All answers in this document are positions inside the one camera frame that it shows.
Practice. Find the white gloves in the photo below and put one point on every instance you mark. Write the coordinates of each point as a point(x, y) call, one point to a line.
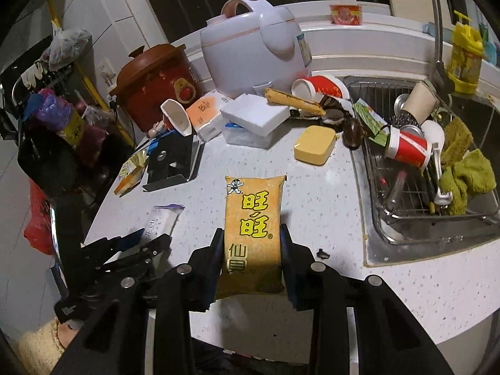
point(34, 74)

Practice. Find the orange white tissue pack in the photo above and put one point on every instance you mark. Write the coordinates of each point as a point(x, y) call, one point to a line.
point(207, 115)

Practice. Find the brown slow cooker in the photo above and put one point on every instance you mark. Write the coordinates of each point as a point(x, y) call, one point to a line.
point(154, 82)

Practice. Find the white foam box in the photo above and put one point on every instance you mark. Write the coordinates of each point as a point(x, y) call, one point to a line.
point(254, 113)

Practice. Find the person's left forearm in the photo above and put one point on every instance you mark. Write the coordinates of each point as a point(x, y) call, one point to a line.
point(37, 343)

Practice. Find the white rice cooker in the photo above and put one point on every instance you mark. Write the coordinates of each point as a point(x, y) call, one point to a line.
point(250, 43)

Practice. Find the yellow sponge block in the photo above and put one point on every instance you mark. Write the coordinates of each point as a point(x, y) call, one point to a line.
point(314, 144)

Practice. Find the white cup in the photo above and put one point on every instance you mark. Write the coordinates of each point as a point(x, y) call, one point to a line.
point(177, 117)

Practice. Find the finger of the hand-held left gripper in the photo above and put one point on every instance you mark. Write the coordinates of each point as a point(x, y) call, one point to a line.
point(150, 252)
point(121, 240)

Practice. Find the blue box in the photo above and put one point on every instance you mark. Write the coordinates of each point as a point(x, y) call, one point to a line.
point(160, 142)

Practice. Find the red plastic bag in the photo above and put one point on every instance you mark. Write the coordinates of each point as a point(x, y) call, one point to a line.
point(37, 222)

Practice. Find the small black scrap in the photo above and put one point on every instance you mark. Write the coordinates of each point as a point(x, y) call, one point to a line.
point(322, 254)

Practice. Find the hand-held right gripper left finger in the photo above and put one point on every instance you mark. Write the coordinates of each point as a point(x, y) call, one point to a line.
point(216, 259)

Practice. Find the green cloth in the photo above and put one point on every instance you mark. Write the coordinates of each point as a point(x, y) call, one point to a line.
point(468, 172)

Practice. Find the red paper cup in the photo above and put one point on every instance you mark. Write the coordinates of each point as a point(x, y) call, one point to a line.
point(408, 148)
point(324, 88)

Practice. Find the grey plastic bag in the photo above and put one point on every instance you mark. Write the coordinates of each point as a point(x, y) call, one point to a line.
point(66, 49)

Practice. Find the long yellow biscuit wrapper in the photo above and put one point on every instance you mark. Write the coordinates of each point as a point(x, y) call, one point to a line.
point(293, 101)

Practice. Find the yellow mop pole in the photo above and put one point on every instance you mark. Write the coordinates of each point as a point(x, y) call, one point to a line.
point(88, 82)

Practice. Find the yellow dish soap bottle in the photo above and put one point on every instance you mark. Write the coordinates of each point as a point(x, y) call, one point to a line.
point(465, 54)

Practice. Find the brown paper cup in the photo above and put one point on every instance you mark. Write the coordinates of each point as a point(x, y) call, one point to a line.
point(420, 101)

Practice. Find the black metal stand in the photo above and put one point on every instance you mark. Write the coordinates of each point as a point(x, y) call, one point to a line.
point(172, 164)

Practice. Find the white ladle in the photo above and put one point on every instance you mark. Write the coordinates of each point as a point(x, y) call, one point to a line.
point(435, 136)

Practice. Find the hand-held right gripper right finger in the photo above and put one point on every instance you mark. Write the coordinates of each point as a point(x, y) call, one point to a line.
point(284, 259)

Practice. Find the red onion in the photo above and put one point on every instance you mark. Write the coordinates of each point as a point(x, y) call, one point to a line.
point(352, 134)

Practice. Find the dark brown wrapper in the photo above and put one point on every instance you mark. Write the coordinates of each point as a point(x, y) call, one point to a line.
point(334, 111)

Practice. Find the white wall socket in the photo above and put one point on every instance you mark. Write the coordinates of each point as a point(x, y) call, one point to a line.
point(108, 72)

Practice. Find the green snack wrapper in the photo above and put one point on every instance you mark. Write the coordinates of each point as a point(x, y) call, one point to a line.
point(371, 121)

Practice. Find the clear plastic container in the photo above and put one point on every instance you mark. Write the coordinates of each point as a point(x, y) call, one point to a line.
point(242, 138)

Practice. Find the grey kitchen faucet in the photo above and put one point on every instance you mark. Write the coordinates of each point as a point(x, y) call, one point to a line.
point(439, 27)

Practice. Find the steel sink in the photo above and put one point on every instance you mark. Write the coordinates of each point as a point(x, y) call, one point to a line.
point(375, 238)

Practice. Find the black shelf cart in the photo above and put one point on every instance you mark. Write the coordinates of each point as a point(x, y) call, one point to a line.
point(47, 164)

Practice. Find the steel wool scrubber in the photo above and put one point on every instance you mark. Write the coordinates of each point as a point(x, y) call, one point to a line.
point(406, 119)

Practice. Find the purple plastic bag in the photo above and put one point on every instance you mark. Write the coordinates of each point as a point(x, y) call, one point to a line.
point(50, 109)

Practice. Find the yellow green packet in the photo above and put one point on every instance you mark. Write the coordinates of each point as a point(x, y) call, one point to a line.
point(132, 172)

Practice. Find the yellow snack packet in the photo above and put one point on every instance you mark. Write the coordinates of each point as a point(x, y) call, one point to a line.
point(252, 226)

